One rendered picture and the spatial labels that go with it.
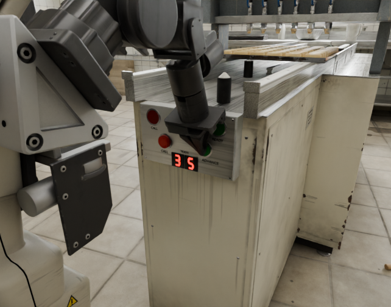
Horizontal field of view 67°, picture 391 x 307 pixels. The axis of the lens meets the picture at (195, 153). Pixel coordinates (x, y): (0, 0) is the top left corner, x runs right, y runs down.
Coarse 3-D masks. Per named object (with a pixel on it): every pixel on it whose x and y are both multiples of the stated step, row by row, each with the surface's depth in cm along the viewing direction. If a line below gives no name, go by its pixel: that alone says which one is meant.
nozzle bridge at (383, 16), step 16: (208, 0) 124; (224, 0) 129; (240, 0) 126; (256, 0) 123; (272, 0) 120; (288, 0) 117; (304, 0) 114; (320, 0) 112; (336, 0) 109; (352, 0) 107; (368, 0) 105; (384, 0) 96; (208, 16) 126; (224, 16) 127; (240, 16) 123; (256, 16) 120; (272, 16) 117; (288, 16) 114; (304, 16) 112; (320, 16) 109; (336, 16) 107; (352, 16) 104; (368, 16) 102; (384, 16) 97; (224, 32) 143; (384, 32) 107; (224, 48) 146; (384, 48) 109
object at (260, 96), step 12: (276, 72) 70; (288, 72) 70; (300, 72) 81; (312, 72) 99; (252, 84) 52; (264, 84) 55; (276, 84) 61; (288, 84) 71; (300, 84) 84; (252, 96) 54; (264, 96) 56; (276, 96) 63; (252, 108) 55; (264, 108) 58
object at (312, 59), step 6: (342, 48) 138; (228, 54) 104; (234, 54) 103; (276, 60) 97; (282, 60) 96; (288, 60) 95; (294, 60) 94; (300, 60) 93; (306, 60) 93; (312, 60) 92; (318, 60) 91; (324, 60) 90
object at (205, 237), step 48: (240, 96) 74; (288, 96) 74; (288, 144) 80; (144, 192) 81; (192, 192) 72; (240, 192) 66; (288, 192) 95; (144, 240) 88; (192, 240) 78; (240, 240) 70; (288, 240) 117; (192, 288) 84; (240, 288) 75
